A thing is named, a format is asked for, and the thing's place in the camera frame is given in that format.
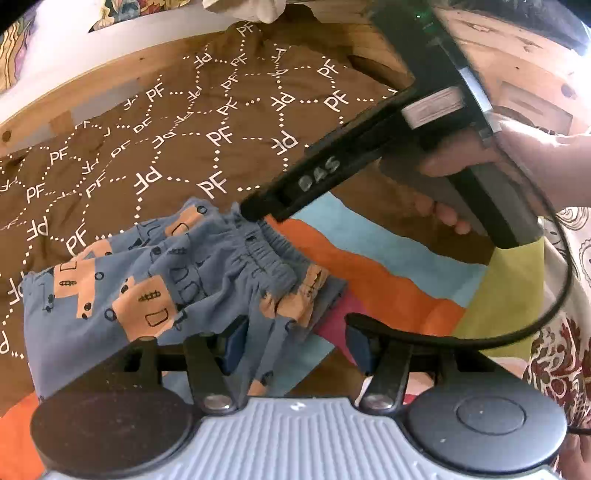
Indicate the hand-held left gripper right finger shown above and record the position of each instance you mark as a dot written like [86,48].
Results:
[362,351]

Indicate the white hanging garment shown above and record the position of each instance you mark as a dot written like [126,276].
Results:
[244,9]

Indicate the red patterned white clothing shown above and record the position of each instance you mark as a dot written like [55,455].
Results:
[563,369]

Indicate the brown letter-print blanket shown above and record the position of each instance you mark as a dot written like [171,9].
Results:
[184,115]

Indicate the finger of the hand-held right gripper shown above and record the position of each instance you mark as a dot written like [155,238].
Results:
[268,203]

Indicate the wooden bed frame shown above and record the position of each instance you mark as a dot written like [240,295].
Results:
[92,83]

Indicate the torn colourful wall poster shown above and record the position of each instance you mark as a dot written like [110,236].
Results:
[138,11]

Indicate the blue car-print pants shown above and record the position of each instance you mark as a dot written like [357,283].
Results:
[138,277]

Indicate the multicolour striped blanket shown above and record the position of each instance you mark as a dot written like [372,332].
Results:
[392,286]

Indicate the person's right hand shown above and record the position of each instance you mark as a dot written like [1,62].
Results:
[535,166]

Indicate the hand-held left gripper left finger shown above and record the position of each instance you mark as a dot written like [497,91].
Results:
[233,347]

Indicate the swirl pattern wall poster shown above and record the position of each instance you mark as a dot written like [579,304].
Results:
[16,46]

